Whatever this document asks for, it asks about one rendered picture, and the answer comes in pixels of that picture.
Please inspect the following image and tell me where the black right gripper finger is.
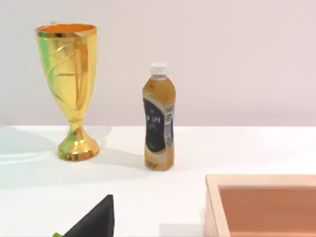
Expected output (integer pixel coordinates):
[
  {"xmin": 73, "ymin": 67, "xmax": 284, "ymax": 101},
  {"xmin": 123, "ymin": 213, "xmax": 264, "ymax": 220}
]
[{"xmin": 62, "ymin": 194, "xmax": 116, "ymax": 237}]

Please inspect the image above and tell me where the amber bottle with black label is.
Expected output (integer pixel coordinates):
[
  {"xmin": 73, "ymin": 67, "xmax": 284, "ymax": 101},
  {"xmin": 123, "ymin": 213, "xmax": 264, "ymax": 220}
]
[{"xmin": 142, "ymin": 62, "xmax": 177, "ymax": 171}]

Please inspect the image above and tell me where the gold trophy cup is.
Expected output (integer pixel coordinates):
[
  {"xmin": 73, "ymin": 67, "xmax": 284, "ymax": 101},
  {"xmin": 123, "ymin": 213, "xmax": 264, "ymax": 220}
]
[{"xmin": 35, "ymin": 23, "xmax": 100, "ymax": 162}]

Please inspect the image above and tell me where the shallow salmon-coloured box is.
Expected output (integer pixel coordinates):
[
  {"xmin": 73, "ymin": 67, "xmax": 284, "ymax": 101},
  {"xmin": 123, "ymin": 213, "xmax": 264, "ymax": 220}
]
[{"xmin": 204, "ymin": 174, "xmax": 316, "ymax": 237}]

